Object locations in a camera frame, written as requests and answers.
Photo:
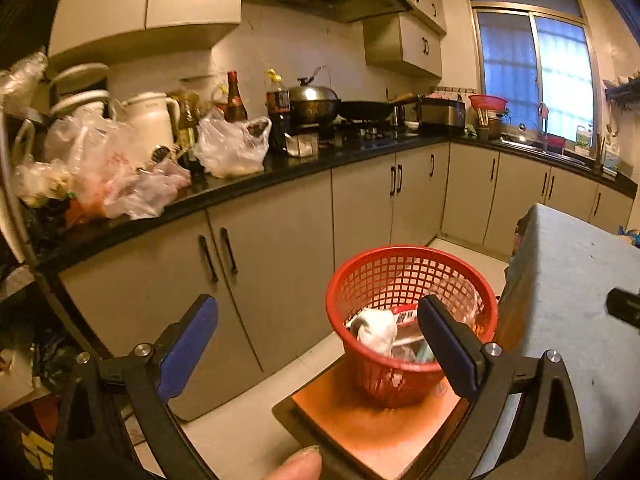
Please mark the red bowl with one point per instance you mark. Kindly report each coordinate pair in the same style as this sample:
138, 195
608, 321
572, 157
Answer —
556, 141

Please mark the white kettle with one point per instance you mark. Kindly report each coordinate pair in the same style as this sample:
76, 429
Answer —
150, 120

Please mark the steel electric cooker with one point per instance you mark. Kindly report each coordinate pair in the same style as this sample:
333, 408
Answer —
440, 115

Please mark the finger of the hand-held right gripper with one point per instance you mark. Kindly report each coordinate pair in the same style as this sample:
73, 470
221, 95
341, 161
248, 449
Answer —
625, 307

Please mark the person's left hand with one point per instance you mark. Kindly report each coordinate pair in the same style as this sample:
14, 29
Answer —
297, 467

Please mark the red colander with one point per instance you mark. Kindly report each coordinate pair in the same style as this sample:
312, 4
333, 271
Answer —
487, 102

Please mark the pile of pink plastic bags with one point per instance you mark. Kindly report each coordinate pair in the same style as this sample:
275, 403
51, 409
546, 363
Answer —
110, 170

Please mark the soy sauce bottle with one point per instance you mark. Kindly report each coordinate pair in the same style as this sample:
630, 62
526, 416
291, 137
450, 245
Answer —
235, 105

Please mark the small beige upper cabinet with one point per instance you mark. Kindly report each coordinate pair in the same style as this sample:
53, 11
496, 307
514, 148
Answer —
405, 45

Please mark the grey cloth covered table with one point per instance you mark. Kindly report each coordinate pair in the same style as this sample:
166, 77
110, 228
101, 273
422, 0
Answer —
560, 270

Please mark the orange stool top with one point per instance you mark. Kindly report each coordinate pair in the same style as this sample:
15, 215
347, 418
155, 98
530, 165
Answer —
360, 430

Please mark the sink faucet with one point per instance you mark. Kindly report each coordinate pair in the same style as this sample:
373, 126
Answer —
543, 120

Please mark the wall rack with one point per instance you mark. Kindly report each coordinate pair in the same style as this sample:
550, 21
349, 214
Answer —
622, 92

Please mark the small steel container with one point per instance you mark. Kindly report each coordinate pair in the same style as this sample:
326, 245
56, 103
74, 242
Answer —
302, 145

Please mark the beige lower kitchen cabinets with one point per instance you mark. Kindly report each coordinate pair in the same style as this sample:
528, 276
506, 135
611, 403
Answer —
280, 240

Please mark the green detergent bottle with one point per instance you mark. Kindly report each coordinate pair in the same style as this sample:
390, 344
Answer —
583, 142

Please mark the red plastic mesh basket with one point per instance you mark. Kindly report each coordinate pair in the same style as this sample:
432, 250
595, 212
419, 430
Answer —
370, 275

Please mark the chopstick holder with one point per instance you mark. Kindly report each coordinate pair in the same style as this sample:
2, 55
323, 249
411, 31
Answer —
482, 130

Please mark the glass pot lid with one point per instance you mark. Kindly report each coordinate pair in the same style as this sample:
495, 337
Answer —
522, 135

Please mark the white plastic bag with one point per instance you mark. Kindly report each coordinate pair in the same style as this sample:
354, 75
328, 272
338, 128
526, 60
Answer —
230, 150

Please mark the gas stove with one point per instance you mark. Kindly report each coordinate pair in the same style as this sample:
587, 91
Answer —
370, 136

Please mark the blue bag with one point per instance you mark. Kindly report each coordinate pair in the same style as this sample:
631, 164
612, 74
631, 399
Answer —
631, 237

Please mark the wok with steel lid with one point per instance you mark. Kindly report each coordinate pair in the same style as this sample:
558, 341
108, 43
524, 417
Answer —
312, 105

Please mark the red snack packet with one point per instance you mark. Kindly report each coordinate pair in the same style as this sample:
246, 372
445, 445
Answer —
404, 316

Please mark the white blue carton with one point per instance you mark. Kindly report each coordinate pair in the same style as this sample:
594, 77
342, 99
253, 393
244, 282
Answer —
611, 160

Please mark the black wok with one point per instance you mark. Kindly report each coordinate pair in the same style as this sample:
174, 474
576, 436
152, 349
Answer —
362, 110

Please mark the brown jar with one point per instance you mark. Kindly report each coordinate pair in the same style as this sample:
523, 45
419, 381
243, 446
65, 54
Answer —
496, 127

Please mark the white tissue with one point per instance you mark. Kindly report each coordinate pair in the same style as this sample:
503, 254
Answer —
377, 332

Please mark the dark bottle with yellow cap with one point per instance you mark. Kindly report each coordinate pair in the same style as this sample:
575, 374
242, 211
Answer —
278, 110

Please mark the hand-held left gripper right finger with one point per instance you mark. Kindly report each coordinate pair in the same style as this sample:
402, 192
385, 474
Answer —
450, 350

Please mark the clear plastic wrapper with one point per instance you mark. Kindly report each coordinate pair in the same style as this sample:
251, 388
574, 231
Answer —
462, 295

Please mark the black kitchen countertop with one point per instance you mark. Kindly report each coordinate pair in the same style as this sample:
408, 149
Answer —
300, 165

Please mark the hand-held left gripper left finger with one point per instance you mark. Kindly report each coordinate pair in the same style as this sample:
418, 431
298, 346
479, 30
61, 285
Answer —
192, 340

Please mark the kitchen window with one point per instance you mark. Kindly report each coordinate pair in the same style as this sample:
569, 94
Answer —
505, 60

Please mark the yellow oil bottle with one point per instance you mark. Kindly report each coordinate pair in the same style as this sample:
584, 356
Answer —
187, 130

